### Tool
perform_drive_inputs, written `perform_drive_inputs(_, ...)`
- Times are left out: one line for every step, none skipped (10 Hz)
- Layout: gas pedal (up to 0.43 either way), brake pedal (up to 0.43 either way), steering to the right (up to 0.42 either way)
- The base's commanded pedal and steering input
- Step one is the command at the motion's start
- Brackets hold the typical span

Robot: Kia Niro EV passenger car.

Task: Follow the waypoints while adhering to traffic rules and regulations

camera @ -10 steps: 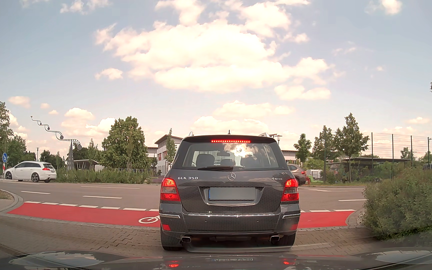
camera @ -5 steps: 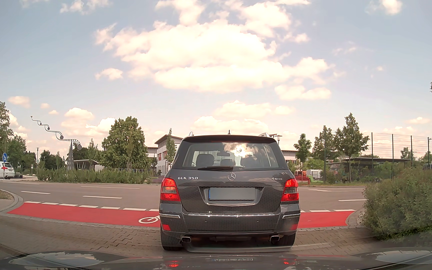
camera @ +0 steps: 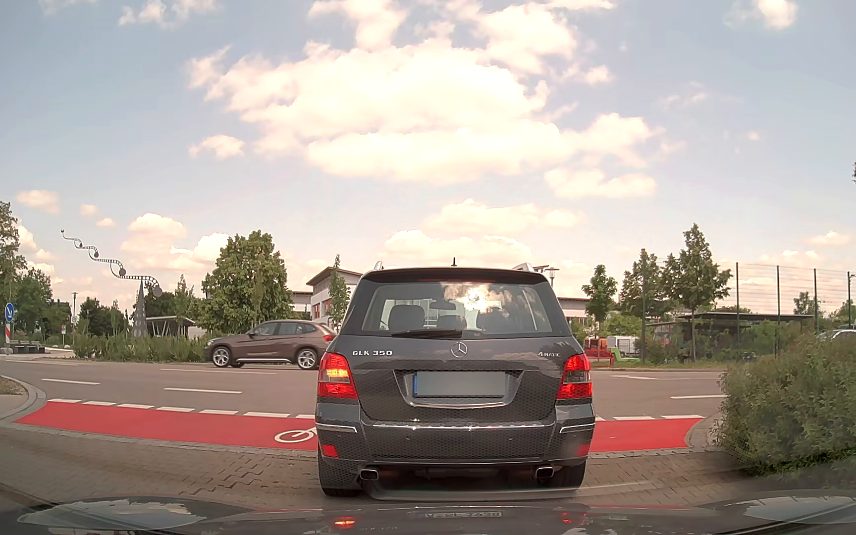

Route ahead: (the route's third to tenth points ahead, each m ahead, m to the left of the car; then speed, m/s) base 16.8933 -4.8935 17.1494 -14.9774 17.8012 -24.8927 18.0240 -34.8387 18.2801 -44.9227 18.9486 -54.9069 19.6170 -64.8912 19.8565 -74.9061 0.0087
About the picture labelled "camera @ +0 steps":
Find dark grey SUV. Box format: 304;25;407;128
315;259;597;499

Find grey asphalt road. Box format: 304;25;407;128
0;352;726;421

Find road markings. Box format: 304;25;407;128
40;366;726;422

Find slim green tree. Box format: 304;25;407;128
326;255;351;331

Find small open shelter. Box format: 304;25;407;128
146;315;202;340

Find large green tree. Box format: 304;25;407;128
198;229;294;335

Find brown SUV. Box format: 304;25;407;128
204;320;337;370

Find tall metal sculpture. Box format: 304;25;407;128
60;229;163;340

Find green bush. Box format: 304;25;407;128
715;324;856;477

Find car's own bonnet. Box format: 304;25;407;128
0;486;856;535

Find low hedge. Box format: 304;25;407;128
70;333;210;364

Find row of trees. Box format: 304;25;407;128
581;223;734;362

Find red cycle path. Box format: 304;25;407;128
14;401;704;453

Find tall wire mesh fence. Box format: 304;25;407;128
734;262;856;356

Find flat roofed shelter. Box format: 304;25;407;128
651;311;815;362

